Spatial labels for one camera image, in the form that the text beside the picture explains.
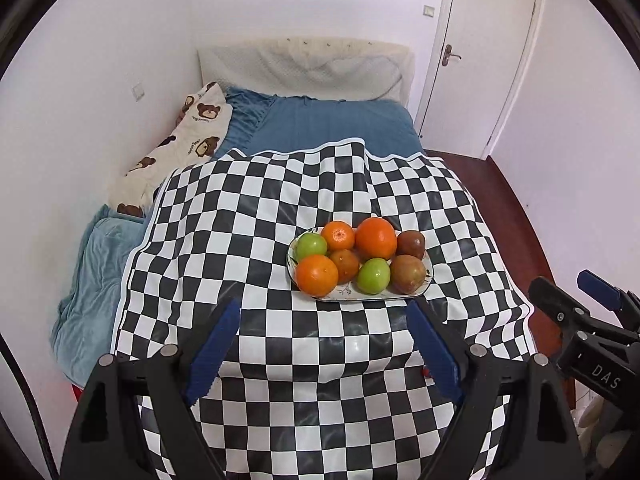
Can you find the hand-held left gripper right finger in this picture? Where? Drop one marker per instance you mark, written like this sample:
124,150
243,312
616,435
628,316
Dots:
432,350

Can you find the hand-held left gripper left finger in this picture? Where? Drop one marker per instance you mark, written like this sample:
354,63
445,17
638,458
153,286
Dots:
215,350

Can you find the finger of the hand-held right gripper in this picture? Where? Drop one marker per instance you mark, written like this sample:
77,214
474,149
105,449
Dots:
600,285
565,307

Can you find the oval floral plate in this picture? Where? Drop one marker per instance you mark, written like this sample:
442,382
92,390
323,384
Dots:
390,296

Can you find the green apple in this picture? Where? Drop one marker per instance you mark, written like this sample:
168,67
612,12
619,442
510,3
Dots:
311,245
373,275

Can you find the dark brownish orange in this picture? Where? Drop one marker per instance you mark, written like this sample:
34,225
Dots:
344,264

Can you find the large orange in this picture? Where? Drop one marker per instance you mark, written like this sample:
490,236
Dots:
375,238

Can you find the small orange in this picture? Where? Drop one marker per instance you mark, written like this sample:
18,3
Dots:
317,275
338,236

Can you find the blue fleece blanket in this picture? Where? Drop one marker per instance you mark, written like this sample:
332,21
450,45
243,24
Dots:
90,285

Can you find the red cloth item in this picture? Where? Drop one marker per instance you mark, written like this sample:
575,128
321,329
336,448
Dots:
76,392

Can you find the black white checkered cloth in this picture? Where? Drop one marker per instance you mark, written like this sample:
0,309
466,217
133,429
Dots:
300,200

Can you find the bear print pillow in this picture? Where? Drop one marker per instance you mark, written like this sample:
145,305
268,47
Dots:
175,155

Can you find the blue bed sheet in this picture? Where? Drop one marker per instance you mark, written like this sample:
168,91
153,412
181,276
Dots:
330,125

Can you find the white door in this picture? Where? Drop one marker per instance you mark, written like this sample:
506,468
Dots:
480,60

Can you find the cream padded headboard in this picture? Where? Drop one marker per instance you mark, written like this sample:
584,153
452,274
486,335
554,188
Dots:
300,67

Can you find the white wall socket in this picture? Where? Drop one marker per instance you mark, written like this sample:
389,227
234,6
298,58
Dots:
137,91

